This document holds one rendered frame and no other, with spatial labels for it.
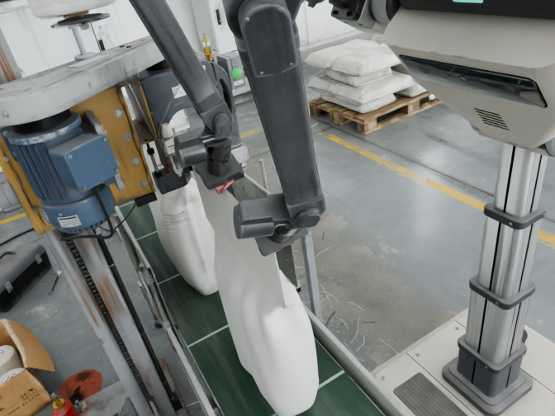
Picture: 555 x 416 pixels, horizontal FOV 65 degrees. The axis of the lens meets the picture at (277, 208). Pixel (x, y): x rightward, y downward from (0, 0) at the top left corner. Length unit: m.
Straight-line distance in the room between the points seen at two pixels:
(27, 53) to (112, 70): 2.84
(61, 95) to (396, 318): 1.72
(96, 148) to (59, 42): 2.98
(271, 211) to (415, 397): 1.06
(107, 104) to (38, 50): 2.73
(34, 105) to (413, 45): 0.73
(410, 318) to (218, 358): 0.97
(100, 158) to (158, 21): 0.30
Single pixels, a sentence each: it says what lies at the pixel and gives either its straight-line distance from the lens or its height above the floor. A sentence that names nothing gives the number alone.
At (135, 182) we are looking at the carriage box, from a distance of 1.29.
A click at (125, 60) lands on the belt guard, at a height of 1.40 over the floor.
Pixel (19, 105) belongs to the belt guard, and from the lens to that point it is 0.98.
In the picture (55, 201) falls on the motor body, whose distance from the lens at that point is 1.08.
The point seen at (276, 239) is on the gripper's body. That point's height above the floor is 1.13.
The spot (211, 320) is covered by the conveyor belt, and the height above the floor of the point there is 0.38.
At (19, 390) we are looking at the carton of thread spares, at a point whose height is 0.16.
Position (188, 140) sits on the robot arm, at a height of 1.25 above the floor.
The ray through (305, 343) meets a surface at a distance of 1.20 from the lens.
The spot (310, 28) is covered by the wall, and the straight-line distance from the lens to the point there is 6.28.
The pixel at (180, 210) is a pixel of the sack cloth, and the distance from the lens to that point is 1.65.
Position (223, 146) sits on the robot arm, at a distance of 0.99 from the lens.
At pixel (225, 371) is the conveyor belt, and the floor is 0.38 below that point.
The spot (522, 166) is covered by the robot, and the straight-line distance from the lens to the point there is 1.12.
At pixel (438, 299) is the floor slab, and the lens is 2.30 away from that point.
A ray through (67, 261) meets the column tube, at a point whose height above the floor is 0.89.
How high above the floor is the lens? 1.60
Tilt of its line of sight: 32 degrees down
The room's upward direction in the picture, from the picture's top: 10 degrees counter-clockwise
